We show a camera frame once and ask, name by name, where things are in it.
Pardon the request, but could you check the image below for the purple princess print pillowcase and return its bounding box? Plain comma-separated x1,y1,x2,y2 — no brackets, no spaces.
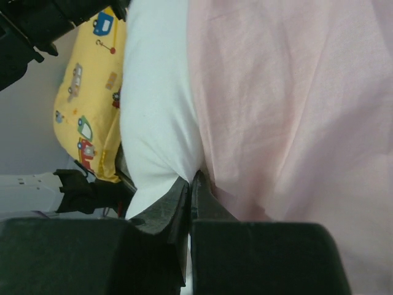
189,1,392,294

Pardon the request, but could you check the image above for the white pillow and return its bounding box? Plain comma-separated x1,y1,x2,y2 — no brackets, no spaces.
120,1,204,219

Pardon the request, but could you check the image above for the yellow car print pillow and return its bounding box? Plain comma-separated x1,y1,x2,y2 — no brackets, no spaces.
53,7,126,183

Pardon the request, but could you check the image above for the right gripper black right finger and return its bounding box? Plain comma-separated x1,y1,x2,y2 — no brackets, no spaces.
190,172,351,294

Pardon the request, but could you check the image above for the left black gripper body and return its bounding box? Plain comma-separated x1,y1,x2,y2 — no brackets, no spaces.
1,0,129,90

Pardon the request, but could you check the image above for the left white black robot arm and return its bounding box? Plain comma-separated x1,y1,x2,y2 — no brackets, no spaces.
1,1,129,214

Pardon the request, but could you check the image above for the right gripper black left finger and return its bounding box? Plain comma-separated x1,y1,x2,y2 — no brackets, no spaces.
1,178,188,294

